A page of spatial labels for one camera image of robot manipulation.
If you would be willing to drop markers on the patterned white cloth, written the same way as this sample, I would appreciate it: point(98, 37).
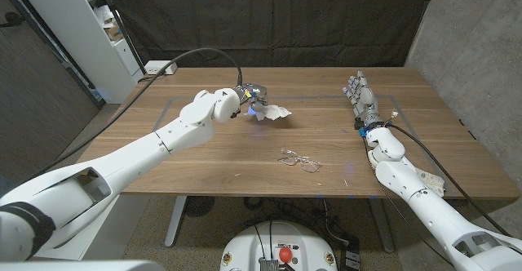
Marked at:
point(434, 180)

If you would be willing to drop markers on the small cardboard box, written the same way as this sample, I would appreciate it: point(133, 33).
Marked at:
point(113, 32)

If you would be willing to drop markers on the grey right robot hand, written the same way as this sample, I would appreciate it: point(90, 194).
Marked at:
point(366, 103)

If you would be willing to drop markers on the grey table leg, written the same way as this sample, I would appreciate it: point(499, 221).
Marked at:
point(175, 222)
point(383, 226)

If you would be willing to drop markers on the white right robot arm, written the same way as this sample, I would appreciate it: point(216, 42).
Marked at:
point(408, 181)

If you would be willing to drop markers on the person's blue jeans leg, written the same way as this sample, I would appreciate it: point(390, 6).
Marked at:
point(4, 189)

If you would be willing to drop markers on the black round floor fan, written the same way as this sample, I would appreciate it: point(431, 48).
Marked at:
point(199, 205)

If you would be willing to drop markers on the white power strip box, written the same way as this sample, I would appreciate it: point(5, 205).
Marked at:
point(157, 65)

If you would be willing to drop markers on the grey tape outline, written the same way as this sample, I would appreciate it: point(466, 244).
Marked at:
point(318, 97)

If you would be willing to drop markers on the black floor power strip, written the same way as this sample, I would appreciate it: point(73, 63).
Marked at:
point(350, 256)

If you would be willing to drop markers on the red emergency stop button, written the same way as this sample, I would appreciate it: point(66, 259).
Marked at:
point(285, 254)

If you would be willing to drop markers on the white shelf cabinet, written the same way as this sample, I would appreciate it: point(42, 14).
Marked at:
point(73, 30)

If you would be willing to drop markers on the clear frame glasses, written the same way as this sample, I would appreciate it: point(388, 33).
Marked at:
point(290, 161)

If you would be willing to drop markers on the white robot torso base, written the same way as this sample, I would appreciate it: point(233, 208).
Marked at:
point(244, 250)

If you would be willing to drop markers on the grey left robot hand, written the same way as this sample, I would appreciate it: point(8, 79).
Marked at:
point(255, 93)

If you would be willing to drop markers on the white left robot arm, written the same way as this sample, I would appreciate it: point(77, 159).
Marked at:
point(122, 165)

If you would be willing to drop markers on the black backdrop curtain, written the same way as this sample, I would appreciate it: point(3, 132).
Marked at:
point(265, 18)

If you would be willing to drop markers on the white cleaning cloth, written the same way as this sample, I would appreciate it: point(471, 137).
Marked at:
point(277, 112)

